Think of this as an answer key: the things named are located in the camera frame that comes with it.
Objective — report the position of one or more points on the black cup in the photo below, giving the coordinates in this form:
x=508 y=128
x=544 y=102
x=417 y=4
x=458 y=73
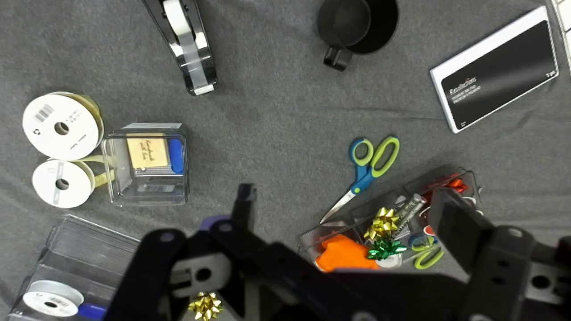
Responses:
x=348 y=23

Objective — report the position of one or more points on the clear plastic container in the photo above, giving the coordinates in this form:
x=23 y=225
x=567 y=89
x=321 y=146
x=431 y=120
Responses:
x=144 y=134
x=148 y=194

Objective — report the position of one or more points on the gold gift bow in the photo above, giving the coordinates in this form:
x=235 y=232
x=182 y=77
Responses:
x=382 y=223
x=205 y=305

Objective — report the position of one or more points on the kraft paper tags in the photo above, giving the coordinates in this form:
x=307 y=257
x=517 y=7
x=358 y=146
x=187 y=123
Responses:
x=146 y=153

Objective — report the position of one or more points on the green gift bow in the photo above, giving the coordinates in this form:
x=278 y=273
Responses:
x=385 y=248

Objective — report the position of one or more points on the clear ridged organizer tray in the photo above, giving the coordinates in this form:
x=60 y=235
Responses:
x=82 y=250

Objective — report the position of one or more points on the white grey ribbon spool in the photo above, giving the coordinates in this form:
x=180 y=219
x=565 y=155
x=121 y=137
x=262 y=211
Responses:
x=53 y=296

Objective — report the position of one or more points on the black white flat box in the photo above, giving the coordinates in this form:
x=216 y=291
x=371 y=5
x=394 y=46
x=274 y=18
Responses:
x=499 y=68

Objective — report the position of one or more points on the blue green scissors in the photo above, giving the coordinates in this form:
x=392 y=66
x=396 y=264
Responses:
x=367 y=166

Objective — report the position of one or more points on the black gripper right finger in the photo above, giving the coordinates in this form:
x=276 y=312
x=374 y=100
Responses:
x=510 y=273

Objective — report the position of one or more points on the small white ribbon spool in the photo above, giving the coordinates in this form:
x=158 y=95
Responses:
x=60 y=184

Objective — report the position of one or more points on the blue yellow small tool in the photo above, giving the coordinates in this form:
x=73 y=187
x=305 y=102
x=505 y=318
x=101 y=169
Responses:
x=91 y=312

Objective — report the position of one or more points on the red gift bow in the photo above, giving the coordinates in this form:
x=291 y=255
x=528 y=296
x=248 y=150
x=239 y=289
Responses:
x=458 y=186

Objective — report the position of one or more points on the large white ribbon spool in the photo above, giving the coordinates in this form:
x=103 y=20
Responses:
x=59 y=125

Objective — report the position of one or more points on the grey table cloth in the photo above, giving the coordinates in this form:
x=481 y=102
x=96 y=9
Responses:
x=278 y=118

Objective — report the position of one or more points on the blue ribbon roll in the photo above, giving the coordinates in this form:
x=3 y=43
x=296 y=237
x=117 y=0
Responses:
x=176 y=155

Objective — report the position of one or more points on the clear tray with bows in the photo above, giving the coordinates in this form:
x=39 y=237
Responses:
x=349 y=225

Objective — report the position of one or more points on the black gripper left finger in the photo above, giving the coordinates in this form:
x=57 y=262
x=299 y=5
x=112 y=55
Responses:
x=178 y=285

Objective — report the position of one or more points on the orange ribbon piece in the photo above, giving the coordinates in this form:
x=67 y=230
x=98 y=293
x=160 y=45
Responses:
x=344 y=253

